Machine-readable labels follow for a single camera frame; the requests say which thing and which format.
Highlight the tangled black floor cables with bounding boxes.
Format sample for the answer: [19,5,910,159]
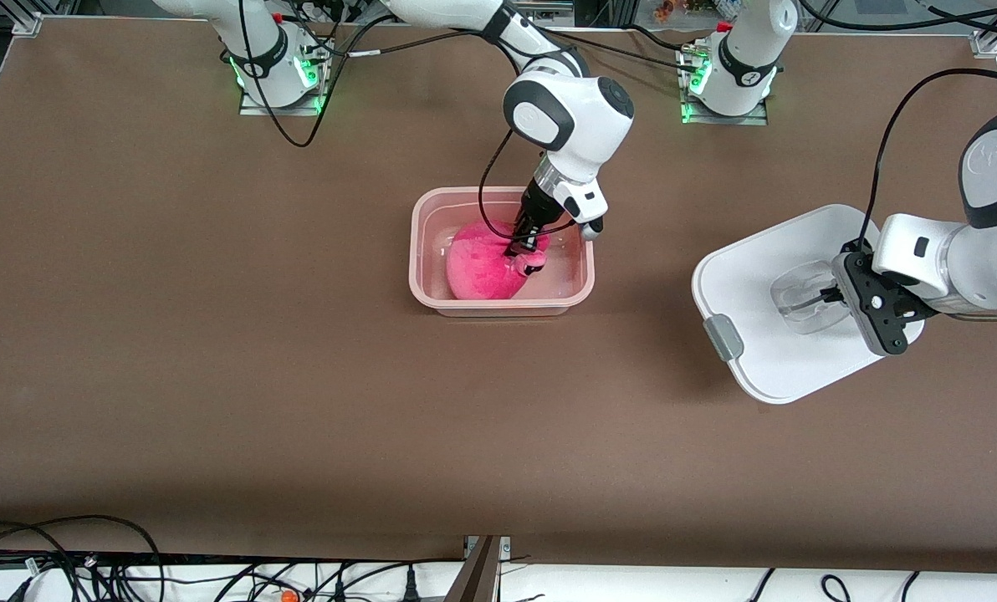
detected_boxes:
[0,548,466,602]

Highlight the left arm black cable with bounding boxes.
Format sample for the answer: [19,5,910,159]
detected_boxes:
[861,67,997,253]

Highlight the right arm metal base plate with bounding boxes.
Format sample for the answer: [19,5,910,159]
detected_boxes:
[239,32,334,116]

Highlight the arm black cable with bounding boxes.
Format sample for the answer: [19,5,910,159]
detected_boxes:
[238,0,576,245]
[861,67,997,253]

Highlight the colourful background toys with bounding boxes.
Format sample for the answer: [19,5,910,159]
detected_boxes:
[652,0,721,21]

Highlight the pink translucent plastic box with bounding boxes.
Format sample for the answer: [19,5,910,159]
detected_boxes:
[409,186,596,318]

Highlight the pink plush toy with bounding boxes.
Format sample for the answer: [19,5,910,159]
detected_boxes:
[446,219,551,301]

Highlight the brown table support post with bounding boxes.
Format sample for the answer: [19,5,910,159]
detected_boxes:
[442,535,512,602]

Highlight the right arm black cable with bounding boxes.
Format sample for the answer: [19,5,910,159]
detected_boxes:
[238,0,576,245]

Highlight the black cable across table edge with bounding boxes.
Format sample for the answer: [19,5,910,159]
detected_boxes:
[549,23,690,72]

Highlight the white box lid grey clips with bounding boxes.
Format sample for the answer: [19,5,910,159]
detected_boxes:
[691,203,928,406]

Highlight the looped black floor cable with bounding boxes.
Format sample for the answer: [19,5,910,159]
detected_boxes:
[0,514,166,602]

